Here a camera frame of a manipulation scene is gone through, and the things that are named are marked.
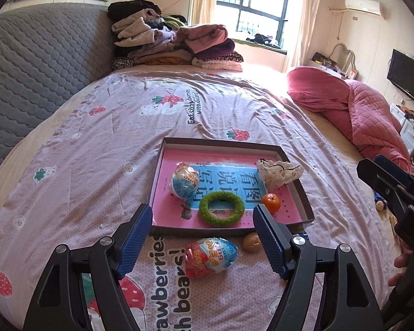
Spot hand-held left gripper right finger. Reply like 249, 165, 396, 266
253, 203, 383, 331

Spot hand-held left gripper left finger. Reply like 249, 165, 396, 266
22, 203, 154, 331

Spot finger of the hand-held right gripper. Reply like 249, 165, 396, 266
356, 159, 413, 216
373, 154, 414, 195

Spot brown walnut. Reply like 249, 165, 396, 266
242, 232, 263, 253

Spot orange tangerine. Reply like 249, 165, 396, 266
261, 193, 281, 215

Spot red-blue toy egg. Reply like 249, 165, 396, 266
171, 162, 201, 201
184, 237, 239, 280

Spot shallow cardboard box tray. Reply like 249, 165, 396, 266
148, 137, 314, 237

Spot white drawstring pouch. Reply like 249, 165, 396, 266
255, 158, 305, 191

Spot green fuzzy ring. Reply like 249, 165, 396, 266
198, 192, 245, 229

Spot person's right hand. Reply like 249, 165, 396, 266
388, 254, 413, 287

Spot small plush toy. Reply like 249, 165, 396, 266
373, 193, 389, 212

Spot white drawer cabinet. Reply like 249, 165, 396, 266
389, 103, 414, 156

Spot pink quilted blanket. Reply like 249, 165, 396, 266
286, 65, 414, 180

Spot strawberry print bedsheet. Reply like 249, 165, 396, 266
0, 64, 401, 331

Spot white metal chair back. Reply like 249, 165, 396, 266
329, 43, 356, 76

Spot white air conditioner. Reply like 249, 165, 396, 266
344, 0, 386, 19

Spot beige curtain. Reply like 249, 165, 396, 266
190, 0, 221, 28
290, 0, 325, 73

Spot dark clothes on windowsill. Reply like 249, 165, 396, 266
246, 34, 283, 49

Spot pile of folded clothes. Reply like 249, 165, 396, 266
108, 1, 245, 73

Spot barred window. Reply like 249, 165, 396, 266
216, 0, 295, 50

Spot black wall television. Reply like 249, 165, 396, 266
386, 49, 414, 109

